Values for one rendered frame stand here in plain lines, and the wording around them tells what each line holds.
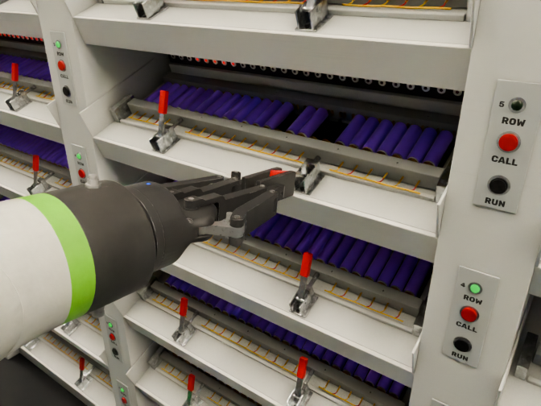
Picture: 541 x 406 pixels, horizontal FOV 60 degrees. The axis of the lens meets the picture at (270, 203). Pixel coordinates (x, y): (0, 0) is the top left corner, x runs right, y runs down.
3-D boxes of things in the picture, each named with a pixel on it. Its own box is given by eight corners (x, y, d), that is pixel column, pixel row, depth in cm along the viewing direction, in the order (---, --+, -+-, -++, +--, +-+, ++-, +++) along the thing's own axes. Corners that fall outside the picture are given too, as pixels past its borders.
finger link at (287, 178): (254, 180, 51) (260, 182, 50) (291, 169, 56) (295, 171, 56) (253, 206, 52) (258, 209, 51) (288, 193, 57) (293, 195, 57)
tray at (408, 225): (436, 264, 54) (439, 205, 48) (103, 157, 86) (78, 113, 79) (489, 158, 65) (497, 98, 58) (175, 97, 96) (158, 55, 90)
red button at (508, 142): (515, 153, 43) (519, 136, 42) (496, 149, 44) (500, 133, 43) (517, 150, 44) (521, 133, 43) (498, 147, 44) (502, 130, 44)
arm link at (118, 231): (92, 200, 29) (14, 168, 34) (98, 358, 33) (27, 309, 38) (165, 182, 34) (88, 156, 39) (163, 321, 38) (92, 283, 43)
